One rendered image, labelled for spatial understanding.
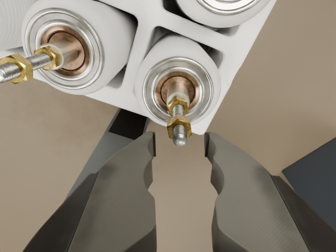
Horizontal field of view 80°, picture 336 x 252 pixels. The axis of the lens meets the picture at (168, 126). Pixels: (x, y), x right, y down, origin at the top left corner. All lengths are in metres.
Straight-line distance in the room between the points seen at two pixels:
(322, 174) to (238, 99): 0.28
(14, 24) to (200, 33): 0.21
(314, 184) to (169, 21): 0.51
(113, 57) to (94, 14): 0.04
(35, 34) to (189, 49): 0.15
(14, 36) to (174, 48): 0.18
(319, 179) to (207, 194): 0.30
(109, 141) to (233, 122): 0.32
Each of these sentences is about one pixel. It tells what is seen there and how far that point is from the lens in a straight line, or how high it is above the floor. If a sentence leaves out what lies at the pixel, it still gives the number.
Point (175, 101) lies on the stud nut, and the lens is 0.18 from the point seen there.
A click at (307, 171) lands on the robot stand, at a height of 0.05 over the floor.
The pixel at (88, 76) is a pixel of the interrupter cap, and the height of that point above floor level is 0.25.
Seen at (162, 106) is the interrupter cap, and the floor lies 0.25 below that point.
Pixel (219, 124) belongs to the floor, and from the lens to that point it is 0.53.
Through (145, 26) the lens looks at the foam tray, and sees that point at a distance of 0.28.
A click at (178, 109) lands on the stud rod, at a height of 0.30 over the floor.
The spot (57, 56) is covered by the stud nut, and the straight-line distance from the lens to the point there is 0.20.
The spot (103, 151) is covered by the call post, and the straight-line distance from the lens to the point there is 0.32.
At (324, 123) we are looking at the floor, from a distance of 0.64.
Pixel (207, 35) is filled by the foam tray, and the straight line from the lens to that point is 0.28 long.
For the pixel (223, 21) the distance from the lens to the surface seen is 0.21.
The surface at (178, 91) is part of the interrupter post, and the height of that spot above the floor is 0.28.
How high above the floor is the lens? 0.46
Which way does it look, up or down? 61 degrees down
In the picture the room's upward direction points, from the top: 177 degrees counter-clockwise
